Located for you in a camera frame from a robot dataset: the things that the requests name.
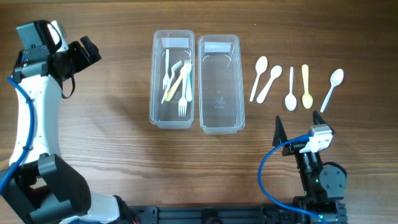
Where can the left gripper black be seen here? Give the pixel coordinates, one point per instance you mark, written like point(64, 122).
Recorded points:
point(83, 50)

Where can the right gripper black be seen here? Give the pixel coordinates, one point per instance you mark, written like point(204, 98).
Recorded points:
point(296, 149)

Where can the clear plastic container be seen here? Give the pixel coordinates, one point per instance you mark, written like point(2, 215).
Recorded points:
point(220, 77)
point(181, 47)

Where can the wide white plastic spoon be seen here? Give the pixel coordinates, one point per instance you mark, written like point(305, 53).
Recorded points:
point(276, 71)

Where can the right clear plastic container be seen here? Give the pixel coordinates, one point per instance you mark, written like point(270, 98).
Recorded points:
point(220, 77)

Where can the yellow plastic fork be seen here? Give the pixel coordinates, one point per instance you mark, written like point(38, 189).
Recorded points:
point(175, 88)

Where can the cream plastic spoon leftmost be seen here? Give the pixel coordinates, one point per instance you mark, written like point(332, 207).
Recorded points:
point(260, 67)

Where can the slanted white plastic fork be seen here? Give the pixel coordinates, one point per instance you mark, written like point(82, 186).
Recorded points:
point(166, 76)

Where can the white spoon bowl down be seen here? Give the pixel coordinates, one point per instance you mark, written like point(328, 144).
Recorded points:
point(290, 99)

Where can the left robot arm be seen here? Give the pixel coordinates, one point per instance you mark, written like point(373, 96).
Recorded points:
point(38, 184)

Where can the left clear plastic container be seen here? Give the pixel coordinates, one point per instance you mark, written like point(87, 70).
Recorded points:
point(181, 47)

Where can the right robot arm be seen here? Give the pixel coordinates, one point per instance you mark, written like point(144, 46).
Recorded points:
point(323, 182)

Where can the yellow plastic spoon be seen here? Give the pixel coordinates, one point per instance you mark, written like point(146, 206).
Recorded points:
point(307, 99)

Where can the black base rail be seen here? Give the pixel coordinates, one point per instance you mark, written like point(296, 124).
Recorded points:
point(263, 214)

